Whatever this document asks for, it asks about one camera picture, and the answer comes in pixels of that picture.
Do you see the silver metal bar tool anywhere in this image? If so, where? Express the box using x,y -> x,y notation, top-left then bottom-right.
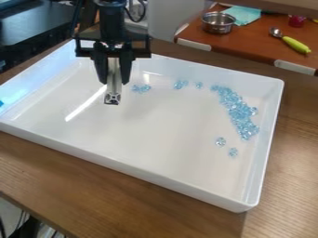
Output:
102,57 -> 125,106

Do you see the pile of blue bits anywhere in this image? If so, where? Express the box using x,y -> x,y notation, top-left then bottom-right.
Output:
130,79 -> 262,158

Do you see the silver pot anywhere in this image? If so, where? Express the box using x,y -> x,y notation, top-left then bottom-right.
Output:
200,11 -> 238,35

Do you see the red cup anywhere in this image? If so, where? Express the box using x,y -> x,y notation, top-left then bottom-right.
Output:
286,14 -> 309,29

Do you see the teal cloth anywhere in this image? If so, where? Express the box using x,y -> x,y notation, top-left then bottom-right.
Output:
219,5 -> 264,27

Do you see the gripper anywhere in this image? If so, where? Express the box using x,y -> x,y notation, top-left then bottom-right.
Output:
73,28 -> 153,86

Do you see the white tray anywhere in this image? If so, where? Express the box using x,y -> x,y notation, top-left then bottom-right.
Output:
0,39 -> 286,214

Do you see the green handled spoon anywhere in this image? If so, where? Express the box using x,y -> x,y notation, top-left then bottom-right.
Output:
268,26 -> 313,56

